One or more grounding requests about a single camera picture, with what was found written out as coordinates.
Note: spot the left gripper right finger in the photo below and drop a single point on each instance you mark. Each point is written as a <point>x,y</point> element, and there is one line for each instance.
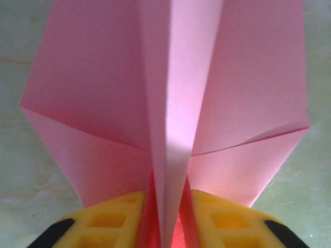
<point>232,227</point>

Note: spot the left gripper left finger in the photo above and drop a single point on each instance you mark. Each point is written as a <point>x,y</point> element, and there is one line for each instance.
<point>103,227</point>

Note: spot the pink cloth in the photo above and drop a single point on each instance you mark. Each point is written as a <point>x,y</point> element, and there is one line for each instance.
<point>103,77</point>

